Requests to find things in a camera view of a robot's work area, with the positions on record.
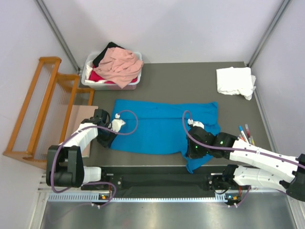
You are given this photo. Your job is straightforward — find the folded white t shirts stack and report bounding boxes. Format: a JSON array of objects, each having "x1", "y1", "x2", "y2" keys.
[{"x1": 216, "y1": 67, "x2": 256, "y2": 101}]

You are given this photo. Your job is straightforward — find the pink cardboard sheet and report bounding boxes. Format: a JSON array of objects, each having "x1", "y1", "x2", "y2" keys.
[{"x1": 63, "y1": 105, "x2": 98, "y2": 158}]

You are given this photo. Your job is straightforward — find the wooden drying rack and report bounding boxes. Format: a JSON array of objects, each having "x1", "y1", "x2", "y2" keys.
[{"x1": 3, "y1": 57, "x2": 94, "y2": 169}]

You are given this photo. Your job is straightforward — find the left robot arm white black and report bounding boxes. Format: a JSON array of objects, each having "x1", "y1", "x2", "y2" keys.
[{"x1": 46, "y1": 109, "x2": 116, "y2": 189}]

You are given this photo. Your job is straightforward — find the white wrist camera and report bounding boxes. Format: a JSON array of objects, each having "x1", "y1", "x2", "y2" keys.
[
  {"x1": 187, "y1": 119, "x2": 204, "y2": 129},
  {"x1": 110, "y1": 114, "x2": 126, "y2": 132}
]

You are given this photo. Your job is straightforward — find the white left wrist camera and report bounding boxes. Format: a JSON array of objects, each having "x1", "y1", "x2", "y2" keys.
[{"x1": 110, "y1": 114, "x2": 126, "y2": 132}]

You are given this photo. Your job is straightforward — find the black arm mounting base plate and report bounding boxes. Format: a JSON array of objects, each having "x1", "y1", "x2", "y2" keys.
[{"x1": 80, "y1": 167, "x2": 253, "y2": 192}]

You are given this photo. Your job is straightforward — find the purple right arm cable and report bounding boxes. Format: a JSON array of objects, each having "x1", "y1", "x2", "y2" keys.
[{"x1": 182, "y1": 110, "x2": 305, "y2": 207}]

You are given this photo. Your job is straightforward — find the white plastic laundry bin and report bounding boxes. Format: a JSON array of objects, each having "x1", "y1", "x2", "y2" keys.
[{"x1": 81, "y1": 47, "x2": 143, "y2": 90}]

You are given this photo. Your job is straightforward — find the blue t shirt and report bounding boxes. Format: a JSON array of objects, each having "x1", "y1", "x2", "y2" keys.
[{"x1": 110, "y1": 99, "x2": 221, "y2": 174}]

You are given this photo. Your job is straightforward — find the markers on table edge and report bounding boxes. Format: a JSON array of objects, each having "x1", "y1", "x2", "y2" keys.
[{"x1": 239, "y1": 124, "x2": 255, "y2": 146}]

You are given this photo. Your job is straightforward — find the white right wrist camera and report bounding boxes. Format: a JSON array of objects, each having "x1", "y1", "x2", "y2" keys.
[{"x1": 187, "y1": 119, "x2": 204, "y2": 129}]

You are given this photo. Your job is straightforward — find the black t shirt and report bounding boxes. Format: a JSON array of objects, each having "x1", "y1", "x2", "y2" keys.
[{"x1": 92, "y1": 42, "x2": 122, "y2": 67}]

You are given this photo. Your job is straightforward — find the pink t shirt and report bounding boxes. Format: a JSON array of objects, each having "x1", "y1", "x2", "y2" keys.
[{"x1": 93, "y1": 47, "x2": 143, "y2": 89}]

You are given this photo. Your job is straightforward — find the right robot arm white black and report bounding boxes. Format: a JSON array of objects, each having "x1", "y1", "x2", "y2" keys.
[{"x1": 186, "y1": 122, "x2": 305, "y2": 201}]

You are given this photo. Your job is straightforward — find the white slotted cable duct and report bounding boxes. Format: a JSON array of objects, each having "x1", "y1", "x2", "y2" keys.
[{"x1": 48, "y1": 193, "x2": 227, "y2": 203}]

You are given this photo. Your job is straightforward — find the red t shirt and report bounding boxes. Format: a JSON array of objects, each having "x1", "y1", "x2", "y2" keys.
[{"x1": 89, "y1": 71, "x2": 114, "y2": 84}]

